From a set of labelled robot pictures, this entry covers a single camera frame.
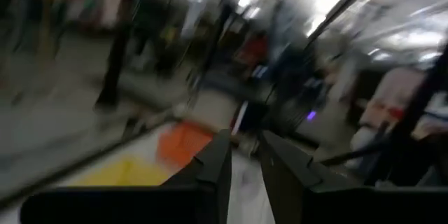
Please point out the yellow plastic basket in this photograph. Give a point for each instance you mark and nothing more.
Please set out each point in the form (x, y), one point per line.
(126, 173)

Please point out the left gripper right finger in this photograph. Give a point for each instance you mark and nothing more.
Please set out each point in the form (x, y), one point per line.
(332, 203)

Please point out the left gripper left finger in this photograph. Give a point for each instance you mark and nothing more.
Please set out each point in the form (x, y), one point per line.
(140, 204)

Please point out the orange plastic basket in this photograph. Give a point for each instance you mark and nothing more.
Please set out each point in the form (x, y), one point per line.
(182, 143)

